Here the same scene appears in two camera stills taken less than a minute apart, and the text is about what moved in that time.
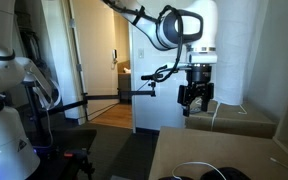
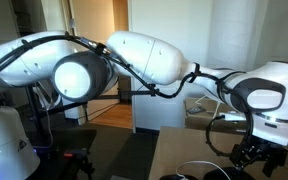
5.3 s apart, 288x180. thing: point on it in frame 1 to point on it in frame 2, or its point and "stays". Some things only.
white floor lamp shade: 236,43 stays
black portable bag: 230,173 stays
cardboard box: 243,119 stays
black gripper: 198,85 to 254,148
